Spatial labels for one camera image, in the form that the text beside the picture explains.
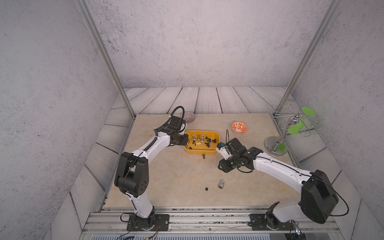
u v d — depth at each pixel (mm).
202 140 1040
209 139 1050
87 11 714
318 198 416
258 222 727
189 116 1168
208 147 1016
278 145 998
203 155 981
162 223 729
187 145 1016
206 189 844
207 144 1018
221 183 852
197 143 1018
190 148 995
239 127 1111
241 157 629
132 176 467
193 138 1048
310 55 865
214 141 1046
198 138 1046
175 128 712
